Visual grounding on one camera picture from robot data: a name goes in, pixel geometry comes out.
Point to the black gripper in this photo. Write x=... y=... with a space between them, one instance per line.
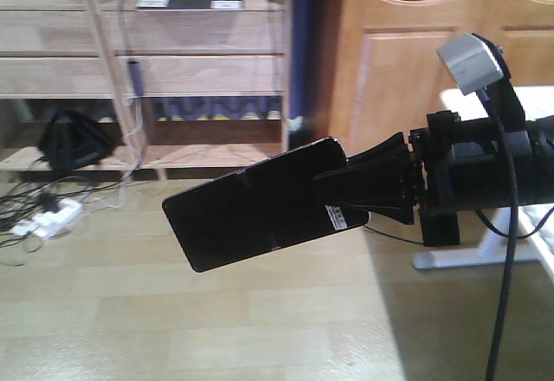
x=465 y=170

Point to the black smartphone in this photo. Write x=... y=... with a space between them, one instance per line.
x=268 y=206

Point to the wooden shelf desk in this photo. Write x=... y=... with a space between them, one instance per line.
x=177 y=87

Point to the white side table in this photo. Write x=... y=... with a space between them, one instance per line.
x=538 y=103

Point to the wooden door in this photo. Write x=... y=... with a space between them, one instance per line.
x=387 y=76

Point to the black bag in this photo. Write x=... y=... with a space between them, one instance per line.
x=72 y=141

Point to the white floor power strip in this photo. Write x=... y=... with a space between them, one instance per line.
x=48 y=224

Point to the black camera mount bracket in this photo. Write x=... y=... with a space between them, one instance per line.
x=504 y=99

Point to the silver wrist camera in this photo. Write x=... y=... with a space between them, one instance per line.
x=472 y=61

